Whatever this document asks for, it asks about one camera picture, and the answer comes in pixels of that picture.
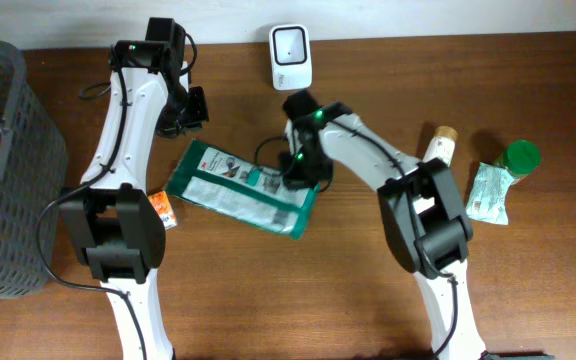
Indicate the white cream tube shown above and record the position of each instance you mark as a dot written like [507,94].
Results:
[442,145]

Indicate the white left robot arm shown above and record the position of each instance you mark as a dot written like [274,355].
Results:
[114,229]

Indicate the grey plastic mesh basket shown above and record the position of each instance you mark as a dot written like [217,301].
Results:
[33,165]

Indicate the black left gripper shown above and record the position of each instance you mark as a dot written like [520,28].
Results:
[194,106]

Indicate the teal wipes packet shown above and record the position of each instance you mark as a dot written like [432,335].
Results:
[486,202]

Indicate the white barcode scanner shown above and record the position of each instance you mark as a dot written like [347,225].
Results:
[291,57]

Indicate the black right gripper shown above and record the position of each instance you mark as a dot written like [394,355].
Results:
[299,183]

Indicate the orange tissue pack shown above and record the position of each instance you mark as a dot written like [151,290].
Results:
[163,208]

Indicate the green lid jar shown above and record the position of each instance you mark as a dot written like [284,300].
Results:
[520,159]

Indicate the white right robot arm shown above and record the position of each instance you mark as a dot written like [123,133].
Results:
[425,223]

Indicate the green glove package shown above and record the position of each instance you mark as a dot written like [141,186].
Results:
[220,181]

